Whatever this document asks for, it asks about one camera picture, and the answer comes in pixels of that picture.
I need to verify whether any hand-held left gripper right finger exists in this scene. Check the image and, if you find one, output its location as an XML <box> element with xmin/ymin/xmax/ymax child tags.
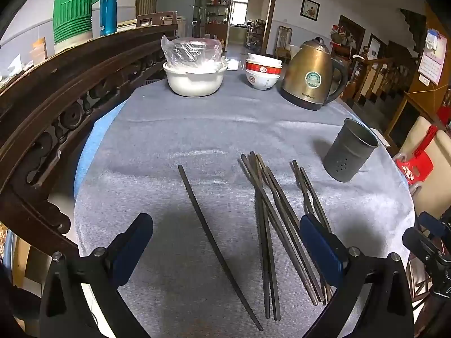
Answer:
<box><xmin>299</xmin><ymin>214</ymin><xmax>414</xmax><ymax>338</ymax></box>

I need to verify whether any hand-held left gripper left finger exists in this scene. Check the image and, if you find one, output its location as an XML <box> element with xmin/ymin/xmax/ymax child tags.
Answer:
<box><xmin>39</xmin><ymin>213</ymin><xmax>154</xmax><ymax>338</ymax></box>

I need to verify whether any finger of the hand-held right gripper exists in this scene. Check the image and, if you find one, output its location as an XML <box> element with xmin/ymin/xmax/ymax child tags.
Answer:
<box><xmin>417</xmin><ymin>212</ymin><xmax>450</xmax><ymax>239</ymax></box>
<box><xmin>402</xmin><ymin>227</ymin><xmax>445</xmax><ymax>272</ymax></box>

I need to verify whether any bundle of dark chopsticks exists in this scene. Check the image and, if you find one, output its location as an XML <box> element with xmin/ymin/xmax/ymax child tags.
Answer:
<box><xmin>240</xmin><ymin>154</ymin><xmax>318</xmax><ymax>306</ymax></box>

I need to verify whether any grey perforated metal chopstick holder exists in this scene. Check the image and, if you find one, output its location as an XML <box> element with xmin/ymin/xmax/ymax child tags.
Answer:
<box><xmin>323</xmin><ymin>118</ymin><xmax>379</xmax><ymax>183</ymax></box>

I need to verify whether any cream chair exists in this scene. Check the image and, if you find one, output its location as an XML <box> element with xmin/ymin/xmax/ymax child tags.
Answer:
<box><xmin>401</xmin><ymin>115</ymin><xmax>451</xmax><ymax>221</ymax></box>

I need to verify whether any blue table cover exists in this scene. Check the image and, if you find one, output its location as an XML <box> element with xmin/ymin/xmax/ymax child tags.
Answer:
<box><xmin>73</xmin><ymin>107</ymin><xmax>118</xmax><ymax>226</ymax></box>

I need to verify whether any grey tablecloth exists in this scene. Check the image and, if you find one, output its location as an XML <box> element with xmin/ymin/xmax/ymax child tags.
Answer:
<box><xmin>74</xmin><ymin>67</ymin><xmax>415</xmax><ymax>338</ymax></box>

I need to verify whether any wooden stair railing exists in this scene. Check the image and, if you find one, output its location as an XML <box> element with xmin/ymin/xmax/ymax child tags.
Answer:
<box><xmin>347</xmin><ymin>46</ymin><xmax>421</xmax><ymax>115</ymax></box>

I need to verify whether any dark carved wooden bench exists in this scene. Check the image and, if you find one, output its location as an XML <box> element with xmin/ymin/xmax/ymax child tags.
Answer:
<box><xmin>0</xmin><ymin>24</ymin><xmax>179</xmax><ymax>256</ymax></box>

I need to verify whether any gold electric kettle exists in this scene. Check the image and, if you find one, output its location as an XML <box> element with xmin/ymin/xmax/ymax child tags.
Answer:
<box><xmin>280</xmin><ymin>37</ymin><xmax>349</xmax><ymax>111</ymax></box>

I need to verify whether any white bowl red emblem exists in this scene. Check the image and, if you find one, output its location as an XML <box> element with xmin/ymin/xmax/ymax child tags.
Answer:
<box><xmin>246</xmin><ymin>68</ymin><xmax>281</xmax><ymax>91</ymax></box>

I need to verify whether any white ceramic pot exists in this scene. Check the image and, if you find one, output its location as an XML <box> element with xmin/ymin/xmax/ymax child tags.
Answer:
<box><xmin>163</xmin><ymin>61</ymin><xmax>228</xmax><ymax>97</ymax></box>

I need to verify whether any white bowl red band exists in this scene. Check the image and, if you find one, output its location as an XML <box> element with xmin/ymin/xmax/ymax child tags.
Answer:
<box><xmin>246</xmin><ymin>53</ymin><xmax>284</xmax><ymax>77</ymax></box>

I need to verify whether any clear plastic bag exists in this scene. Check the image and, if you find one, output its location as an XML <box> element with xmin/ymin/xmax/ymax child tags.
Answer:
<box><xmin>161</xmin><ymin>34</ymin><xmax>223</xmax><ymax>72</ymax></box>

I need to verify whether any wooden chair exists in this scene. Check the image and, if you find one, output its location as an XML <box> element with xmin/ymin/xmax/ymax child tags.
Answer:
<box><xmin>274</xmin><ymin>25</ymin><xmax>294</xmax><ymax>61</ymax></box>

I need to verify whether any blue thermos bottle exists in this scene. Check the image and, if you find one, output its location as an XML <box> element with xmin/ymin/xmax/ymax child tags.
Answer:
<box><xmin>100</xmin><ymin>0</ymin><xmax>121</xmax><ymax>37</ymax></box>

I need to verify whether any green thermos jug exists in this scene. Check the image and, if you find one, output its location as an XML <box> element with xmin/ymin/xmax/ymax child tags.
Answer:
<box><xmin>53</xmin><ymin>0</ymin><xmax>108</xmax><ymax>54</ymax></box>

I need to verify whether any grey refrigerator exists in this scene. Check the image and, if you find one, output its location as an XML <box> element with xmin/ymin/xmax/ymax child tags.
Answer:
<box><xmin>156</xmin><ymin>0</ymin><xmax>206</xmax><ymax>39</ymax></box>

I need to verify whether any wall calendar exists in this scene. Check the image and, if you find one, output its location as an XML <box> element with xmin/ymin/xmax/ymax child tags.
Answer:
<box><xmin>418</xmin><ymin>29</ymin><xmax>449</xmax><ymax>86</ymax></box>

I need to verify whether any wooden door frame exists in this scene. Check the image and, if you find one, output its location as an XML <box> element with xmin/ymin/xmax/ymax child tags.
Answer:
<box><xmin>204</xmin><ymin>0</ymin><xmax>278</xmax><ymax>56</ymax></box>

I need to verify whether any framed wall picture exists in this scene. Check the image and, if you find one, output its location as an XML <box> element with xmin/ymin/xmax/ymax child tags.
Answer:
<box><xmin>300</xmin><ymin>0</ymin><xmax>321</xmax><ymax>20</ymax></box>

